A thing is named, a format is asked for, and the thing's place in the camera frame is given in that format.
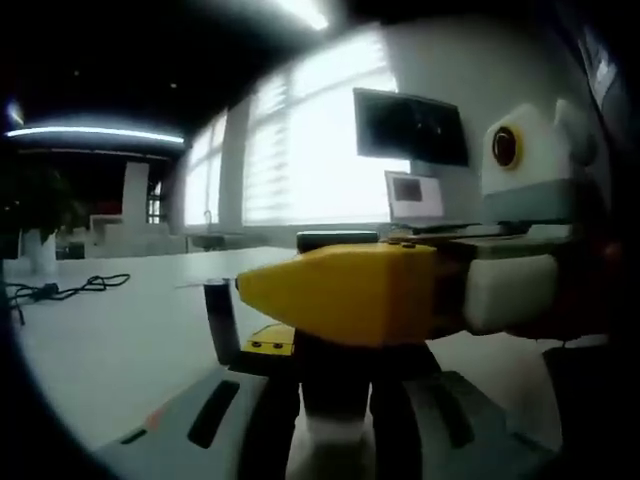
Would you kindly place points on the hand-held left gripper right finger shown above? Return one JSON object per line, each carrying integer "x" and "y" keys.
{"x": 480, "y": 440}

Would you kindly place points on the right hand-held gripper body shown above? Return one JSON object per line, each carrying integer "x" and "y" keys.
{"x": 545, "y": 165}

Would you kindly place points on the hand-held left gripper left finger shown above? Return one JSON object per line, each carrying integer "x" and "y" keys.
{"x": 170, "y": 440}

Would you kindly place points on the short dark cosmetic bottle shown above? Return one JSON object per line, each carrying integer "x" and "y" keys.
{"x": 335, "y": 395}

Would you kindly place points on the tall dark cosmetic bottle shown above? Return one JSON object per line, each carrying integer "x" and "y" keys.
{"x": 220, "y": 320}

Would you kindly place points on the open laptop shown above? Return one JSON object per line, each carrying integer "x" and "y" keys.
{"x": 415, "y": 197}

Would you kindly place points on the white table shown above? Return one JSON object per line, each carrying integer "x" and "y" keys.
{"x": 125, "y": 350}

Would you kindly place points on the person in black shirt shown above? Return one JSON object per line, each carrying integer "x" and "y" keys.
{"x": 590, "y": 400}

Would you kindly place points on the steel sink counter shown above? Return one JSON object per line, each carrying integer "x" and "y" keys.
{"x": 217, "y": 239}

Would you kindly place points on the white office furniture row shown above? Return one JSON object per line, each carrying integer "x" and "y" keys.
{"x": 135, "y": 240}

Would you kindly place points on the white pillar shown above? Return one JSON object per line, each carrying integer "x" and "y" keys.
{"x": 136, "y": 195}

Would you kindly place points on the ceiling light strip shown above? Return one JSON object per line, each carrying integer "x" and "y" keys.
{"x": 95, "y": 134}
{"x": 300, "y": 14}

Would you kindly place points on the green plant in white pot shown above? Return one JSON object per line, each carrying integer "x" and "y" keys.
{"x": 40, "y": 250}

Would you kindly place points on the black wall monitor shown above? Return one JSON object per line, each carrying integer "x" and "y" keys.
{"x": 410, "y": 127}

